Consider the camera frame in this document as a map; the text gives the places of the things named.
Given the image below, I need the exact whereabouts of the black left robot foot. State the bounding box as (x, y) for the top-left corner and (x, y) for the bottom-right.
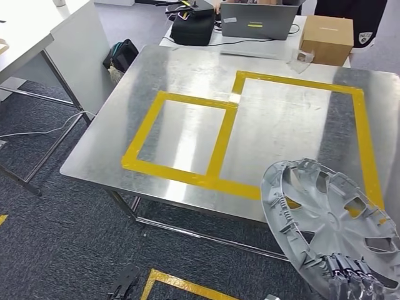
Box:
(107, 264), (141, 300)

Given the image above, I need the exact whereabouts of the black carrying case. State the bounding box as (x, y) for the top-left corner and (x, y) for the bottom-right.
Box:
(170, 10), (216, 47)

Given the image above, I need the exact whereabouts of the white floor cable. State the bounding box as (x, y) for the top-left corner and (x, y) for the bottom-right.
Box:
(0, 110), (96, 139)

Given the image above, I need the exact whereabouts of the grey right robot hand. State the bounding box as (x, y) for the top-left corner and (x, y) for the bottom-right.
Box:
(325, 253), (388, 300)

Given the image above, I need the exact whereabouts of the clear plastic wrapper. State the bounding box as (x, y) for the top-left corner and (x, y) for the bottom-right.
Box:
(288, 49), (315, 74)

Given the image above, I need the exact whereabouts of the steel workbench table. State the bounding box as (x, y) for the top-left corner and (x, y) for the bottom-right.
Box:
(59, 44), (400, 264)

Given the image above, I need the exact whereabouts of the black remote controller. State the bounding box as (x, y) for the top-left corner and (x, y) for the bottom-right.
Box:
(155, 0), (214, 19)

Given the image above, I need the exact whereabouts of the white desk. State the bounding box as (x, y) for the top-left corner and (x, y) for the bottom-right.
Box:
(159, 14), (352, 69)

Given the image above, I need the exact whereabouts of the grey laptop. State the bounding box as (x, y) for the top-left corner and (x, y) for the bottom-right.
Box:
(220, 2), (299, 41)

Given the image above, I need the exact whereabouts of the pale fluffy tassel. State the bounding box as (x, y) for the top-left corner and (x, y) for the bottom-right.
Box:
(107, 64), (125, 86)

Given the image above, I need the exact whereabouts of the black bag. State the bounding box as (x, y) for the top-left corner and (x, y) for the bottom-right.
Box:
(103, 38), (139, 74)

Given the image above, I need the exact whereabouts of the brown cardboard box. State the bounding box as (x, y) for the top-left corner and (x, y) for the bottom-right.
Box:
(299, 14), (355, 67)

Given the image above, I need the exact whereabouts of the grey plastic wheel hubcap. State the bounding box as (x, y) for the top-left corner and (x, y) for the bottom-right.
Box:
(260, 157), (400, 300)

